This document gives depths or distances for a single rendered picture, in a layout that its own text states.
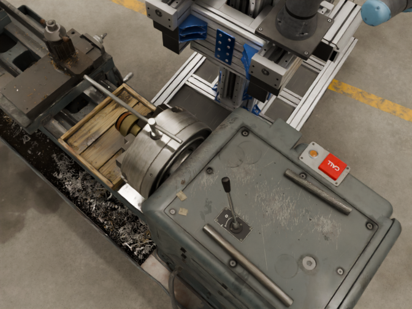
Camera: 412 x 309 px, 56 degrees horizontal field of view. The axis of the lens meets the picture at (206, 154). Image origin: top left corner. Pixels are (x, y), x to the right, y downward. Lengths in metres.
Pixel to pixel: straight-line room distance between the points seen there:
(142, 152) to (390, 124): 2.09
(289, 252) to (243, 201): 0.18
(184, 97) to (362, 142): 1.21
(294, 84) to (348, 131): 0.50
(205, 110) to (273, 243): 1.48
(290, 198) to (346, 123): 1.76
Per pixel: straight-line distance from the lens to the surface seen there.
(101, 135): 1.60
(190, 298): 1.73
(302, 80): 2.64
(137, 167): 1.19
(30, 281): 2.44
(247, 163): 1.11
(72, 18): 3.27
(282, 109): 2.48
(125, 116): 1.36
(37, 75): 1.71
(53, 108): 1.69
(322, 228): 1.10
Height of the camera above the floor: 2.26
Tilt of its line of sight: 65 degrees down
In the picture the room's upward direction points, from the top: 5 degrees clockwise
